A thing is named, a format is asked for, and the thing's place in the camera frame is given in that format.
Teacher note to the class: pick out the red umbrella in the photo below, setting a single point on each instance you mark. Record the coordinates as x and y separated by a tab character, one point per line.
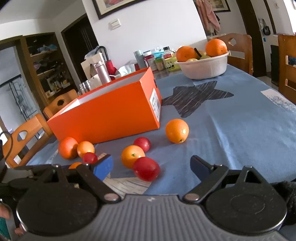
109	65

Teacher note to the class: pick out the small orange far right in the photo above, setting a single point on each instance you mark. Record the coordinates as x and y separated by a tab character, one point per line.
177	131

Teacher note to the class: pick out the small orange back left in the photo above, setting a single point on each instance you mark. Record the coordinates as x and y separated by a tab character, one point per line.
85	147

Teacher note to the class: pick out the red tomato behind orange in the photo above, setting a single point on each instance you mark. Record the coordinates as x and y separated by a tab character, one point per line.
143	143

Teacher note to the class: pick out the orange cardboard box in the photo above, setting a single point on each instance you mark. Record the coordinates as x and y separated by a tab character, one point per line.
124	107

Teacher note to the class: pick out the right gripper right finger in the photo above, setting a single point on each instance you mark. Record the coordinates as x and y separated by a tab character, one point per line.
211	176

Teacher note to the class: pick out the far side wooden chair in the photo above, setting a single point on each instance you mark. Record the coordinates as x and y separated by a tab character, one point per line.
240	51

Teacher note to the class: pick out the framed painting centre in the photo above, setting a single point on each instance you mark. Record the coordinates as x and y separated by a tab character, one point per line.
107	7

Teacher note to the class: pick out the small red tomato left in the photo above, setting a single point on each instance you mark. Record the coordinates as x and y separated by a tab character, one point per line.
90	158

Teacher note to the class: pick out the white paper bag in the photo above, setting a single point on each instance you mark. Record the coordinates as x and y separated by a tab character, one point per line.
88	64

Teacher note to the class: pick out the left orange in bowl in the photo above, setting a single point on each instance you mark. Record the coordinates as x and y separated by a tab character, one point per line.
185	53

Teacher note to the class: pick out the person's left hand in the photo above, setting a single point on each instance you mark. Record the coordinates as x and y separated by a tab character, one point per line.
5	213

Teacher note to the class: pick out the white fruit bowl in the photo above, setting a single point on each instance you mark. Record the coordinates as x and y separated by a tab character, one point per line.
205	68

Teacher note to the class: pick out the blue star tablecloth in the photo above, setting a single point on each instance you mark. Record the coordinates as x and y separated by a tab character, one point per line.
234	119

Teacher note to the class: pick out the grey bottle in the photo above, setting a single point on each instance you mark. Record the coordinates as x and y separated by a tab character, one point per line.
140	59

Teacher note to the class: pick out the pink thermos bottle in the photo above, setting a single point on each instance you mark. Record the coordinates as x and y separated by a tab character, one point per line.
102	72

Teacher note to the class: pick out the small orange middle left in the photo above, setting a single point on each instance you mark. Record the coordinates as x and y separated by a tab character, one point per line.
74	165

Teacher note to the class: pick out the large orange behind potato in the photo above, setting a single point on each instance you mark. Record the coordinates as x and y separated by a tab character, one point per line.
67	148

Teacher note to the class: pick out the framed picture right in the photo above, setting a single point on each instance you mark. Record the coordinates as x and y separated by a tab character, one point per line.
219	5

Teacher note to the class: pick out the tissue pack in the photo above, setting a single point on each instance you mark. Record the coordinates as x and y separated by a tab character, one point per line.
125	70

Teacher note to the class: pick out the small orange front centre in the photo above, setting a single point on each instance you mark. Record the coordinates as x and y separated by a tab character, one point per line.
130	154

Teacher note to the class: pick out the small orange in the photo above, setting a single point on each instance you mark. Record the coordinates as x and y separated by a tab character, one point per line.
74	165
85	147
130	154
177	131

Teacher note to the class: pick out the near wooden chair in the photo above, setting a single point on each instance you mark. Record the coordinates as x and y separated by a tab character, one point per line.
22	136

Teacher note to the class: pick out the red tomato right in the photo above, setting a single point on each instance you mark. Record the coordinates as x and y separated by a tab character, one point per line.
146	169

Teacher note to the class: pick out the wall switch panel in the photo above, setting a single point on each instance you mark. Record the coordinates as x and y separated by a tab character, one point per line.
114	24

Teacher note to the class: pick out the dark wooden cabinet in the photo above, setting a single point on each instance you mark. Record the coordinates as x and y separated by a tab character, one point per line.
42	58

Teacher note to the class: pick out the right orange in bowl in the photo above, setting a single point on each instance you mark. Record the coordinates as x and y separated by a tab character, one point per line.
216	47

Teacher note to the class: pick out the black fuzzy cloth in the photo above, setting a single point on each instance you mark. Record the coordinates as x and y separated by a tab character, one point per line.
287	191

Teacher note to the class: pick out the red white package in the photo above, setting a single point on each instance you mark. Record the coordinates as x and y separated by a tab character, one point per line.
150	60

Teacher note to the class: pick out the pink hanging cloth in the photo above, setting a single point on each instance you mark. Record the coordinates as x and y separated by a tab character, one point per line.
207	16

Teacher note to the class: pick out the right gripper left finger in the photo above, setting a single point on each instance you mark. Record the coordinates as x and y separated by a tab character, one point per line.
93	176

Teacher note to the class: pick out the clear glass mug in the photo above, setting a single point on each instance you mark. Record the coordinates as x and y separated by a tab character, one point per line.
85	87

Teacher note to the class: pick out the orange in bowl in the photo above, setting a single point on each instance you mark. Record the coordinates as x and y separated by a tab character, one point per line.
216	47
185	53

